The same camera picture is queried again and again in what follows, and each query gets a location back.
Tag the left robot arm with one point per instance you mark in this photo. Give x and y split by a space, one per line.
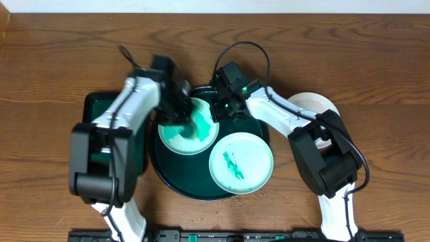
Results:
103 165

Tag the white plate with green stain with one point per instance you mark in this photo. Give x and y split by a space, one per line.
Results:
313 102

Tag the light green plate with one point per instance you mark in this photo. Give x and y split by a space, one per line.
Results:
181 140
241 163

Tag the round black tray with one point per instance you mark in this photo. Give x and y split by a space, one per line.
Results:
189 175

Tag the green scouring sponge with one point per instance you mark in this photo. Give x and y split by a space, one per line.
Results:
189 129

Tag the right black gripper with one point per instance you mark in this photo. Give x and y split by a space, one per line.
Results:
217 115

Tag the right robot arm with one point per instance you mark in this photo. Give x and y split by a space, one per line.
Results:
325 155

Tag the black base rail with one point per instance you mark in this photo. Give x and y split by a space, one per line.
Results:
178 236

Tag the rectangular black tray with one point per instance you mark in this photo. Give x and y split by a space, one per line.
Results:
97 103

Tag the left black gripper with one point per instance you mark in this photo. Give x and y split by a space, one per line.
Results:
179 114

